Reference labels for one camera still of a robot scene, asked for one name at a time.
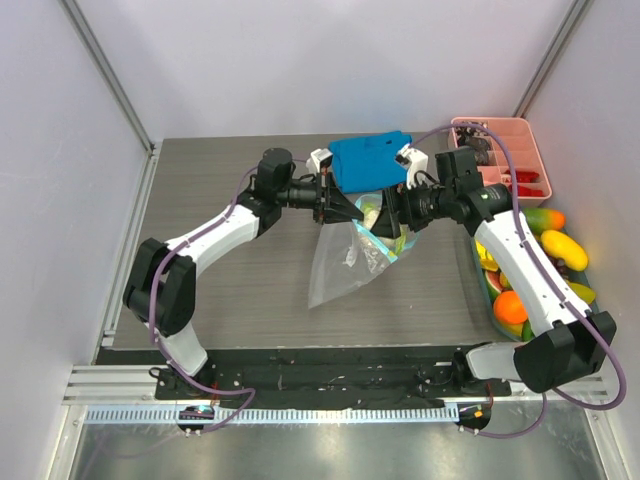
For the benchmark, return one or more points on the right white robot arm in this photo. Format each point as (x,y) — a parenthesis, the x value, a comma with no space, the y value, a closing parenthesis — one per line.
(570,340)

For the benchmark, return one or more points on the slotted cable duct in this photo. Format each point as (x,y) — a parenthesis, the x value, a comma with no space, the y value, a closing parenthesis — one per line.
(183,414)

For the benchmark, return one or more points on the toy cauliflower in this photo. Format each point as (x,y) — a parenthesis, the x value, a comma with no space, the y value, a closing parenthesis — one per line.
(370,205)

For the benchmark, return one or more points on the toy starfruit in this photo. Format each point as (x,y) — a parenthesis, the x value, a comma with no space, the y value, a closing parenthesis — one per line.
(584,292)

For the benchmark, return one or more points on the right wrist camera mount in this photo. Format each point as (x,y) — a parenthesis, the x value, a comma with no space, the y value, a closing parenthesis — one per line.
(415,162)

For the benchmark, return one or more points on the toy orange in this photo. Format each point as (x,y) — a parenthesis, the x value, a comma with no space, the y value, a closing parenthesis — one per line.
(508,308)

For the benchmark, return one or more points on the black clips in tray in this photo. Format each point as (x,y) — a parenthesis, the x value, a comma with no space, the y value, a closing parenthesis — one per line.
(478,141)

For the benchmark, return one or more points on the teal fruit tray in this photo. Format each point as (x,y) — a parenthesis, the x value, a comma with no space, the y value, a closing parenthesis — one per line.
(522,332)

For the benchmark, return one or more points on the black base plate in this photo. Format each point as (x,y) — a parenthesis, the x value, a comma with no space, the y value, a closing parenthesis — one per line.
(367,378)

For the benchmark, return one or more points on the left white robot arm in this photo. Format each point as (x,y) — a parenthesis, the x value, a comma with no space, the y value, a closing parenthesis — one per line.
(161,287)

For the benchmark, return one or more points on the blue folded cloth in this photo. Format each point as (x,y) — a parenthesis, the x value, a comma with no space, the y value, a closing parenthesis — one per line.
(367,163)

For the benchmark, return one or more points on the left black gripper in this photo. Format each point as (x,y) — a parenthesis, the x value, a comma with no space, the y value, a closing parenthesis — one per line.
(331,206)

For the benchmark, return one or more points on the red clips in tray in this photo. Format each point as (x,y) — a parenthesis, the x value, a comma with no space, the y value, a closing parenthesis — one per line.
(528,182)

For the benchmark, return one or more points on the toy watermelon slice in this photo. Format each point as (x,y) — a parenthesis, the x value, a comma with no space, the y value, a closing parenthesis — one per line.
(494,287)

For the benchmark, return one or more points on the toy grapes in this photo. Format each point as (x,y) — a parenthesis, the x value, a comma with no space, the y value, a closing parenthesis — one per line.
(561,268)

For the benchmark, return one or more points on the pink compartment tray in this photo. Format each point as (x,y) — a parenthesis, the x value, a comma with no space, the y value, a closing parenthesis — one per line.
(518,137)

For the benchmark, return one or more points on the yellow toy mango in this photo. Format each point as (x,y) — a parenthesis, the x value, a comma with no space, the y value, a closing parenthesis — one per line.
(561,246)

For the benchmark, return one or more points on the clear zip top bag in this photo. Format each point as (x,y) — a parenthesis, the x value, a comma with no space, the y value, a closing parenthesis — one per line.
(342,264)

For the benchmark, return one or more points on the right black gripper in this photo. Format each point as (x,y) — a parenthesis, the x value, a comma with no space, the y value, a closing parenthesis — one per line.
(395,208)

